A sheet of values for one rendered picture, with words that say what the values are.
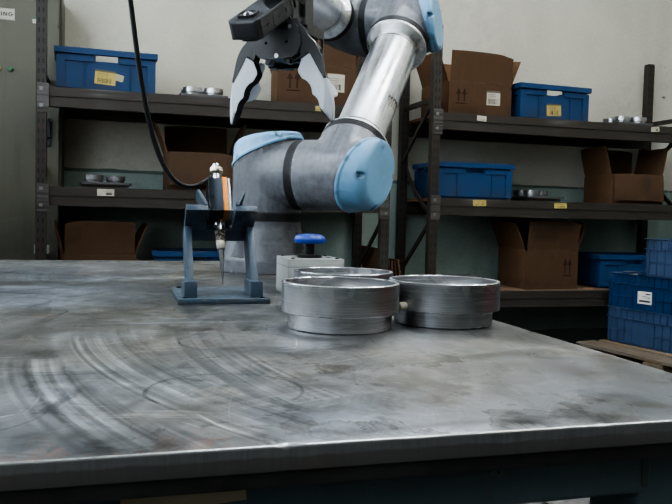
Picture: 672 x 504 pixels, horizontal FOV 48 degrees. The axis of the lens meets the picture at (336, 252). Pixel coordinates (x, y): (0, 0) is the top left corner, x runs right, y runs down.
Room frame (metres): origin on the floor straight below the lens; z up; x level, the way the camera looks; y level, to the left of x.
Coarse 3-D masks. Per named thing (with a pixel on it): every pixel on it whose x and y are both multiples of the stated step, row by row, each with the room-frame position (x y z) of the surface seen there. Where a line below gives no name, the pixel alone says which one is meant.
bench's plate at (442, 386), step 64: (0, 320) 0.67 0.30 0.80; (64, 320) 0.68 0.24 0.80; (128, 320) 0.69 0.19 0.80; (192, 320) 0.70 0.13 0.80; (256, 320) 0.71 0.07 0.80; (0, 384) 0.43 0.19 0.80; (64, 384) 0.43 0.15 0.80; (128, 384) 0.44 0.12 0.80; (192, 384) 0.44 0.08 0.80; (256, 384) 0.45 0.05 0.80; (320, 384) 0.45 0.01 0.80; (384, 384) 0.45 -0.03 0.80; (448, 384) 0.46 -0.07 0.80; (512, 384) 0.46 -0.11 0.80; (576, 384) 0.47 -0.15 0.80; (640, 384) 0.47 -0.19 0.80; (0, 448) 0.32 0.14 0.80; (64, 448) 0.32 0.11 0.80; (128, 448) 0.32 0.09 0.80; (192, 448) 0.32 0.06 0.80; (256, 448) 0.33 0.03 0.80; (320, 448) 0.33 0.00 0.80; (384, 448) 0.34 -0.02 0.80; (448, 448) 0.35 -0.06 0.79; (512, 448) 0.36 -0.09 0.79; (576, 448) 0.37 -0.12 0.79; (640, 448) 0.39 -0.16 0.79
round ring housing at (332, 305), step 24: (288, 288) 0.65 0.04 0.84; (312, 288) 0.63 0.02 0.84; (336, 288) 0.63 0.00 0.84; (360, 288) 0.63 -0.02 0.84; (384, 288) 0.64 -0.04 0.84; (288, 312) 0.65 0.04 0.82; (312, 312) 0.63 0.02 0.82; (336, 312) 0.63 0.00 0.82; (360, 312) 0.63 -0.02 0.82; (384, 312) 0.64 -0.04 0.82
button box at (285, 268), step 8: (280, 256) 0.96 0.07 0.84; (288, 256) 0.97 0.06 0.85; (296, 256) 0.97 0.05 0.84; (304, 256) 0.94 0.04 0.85; (312, 256) 0.94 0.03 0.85; (320, 256) 0.95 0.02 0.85; (328, 256) 0.99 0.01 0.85; (280, 264) 0.96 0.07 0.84; (288, 264) 0.92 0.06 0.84; (296, 264) 0.92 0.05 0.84; (304, 264) 0.92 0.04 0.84; (312, 264) 0.92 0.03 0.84; (320, 264) 0.93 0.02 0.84; (328, 264) 0.93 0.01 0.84; (336, 264) 0.93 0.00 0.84; (280, 272) 0.96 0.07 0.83; (288, 272) 0.92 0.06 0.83; (280, 280) 0.96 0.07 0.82; (280, 288) 0.96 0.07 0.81
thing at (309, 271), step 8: (296, 272) 0.78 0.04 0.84; (304, 272) 0.77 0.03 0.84; (312, 272) 0.84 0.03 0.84; (320, 272) 0.85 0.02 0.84; (328, 272) 0.85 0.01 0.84; (336, 272) 0.85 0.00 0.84; (344, 272) 0.85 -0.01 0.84; (352, 272) 0.85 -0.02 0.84; (360, 272) 0.85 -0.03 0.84; (368, 272) 0.84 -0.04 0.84; (376, 272) 0.84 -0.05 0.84; (384, 272) 0.82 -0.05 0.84; (392, 272) 0.79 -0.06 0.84
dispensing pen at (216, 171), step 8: (216, 168) 0.92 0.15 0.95; (216, 176) 0.92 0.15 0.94; (208, 184) 0.89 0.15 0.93; (216, 184) 0.89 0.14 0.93; (208, 192) 0.89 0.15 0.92; (216, 192) 0.89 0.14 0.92; (208, 200) 0.88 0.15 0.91; (216, 200) 0.88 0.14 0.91; (208, 208) 0.87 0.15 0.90; (216, 208) 0.87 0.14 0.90; (208, 216) 0.88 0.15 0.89; (216, 216) 0.88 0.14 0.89; (208, 224) 0.89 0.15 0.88; (216, 224) 0.88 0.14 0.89; (224, 224) 0.88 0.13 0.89; (216, 232) 0.88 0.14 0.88; (224, 232) 0.88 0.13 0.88; (216, 240) 0.87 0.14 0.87; (224, 240) 0.87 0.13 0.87; (224, 248) 0.87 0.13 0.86
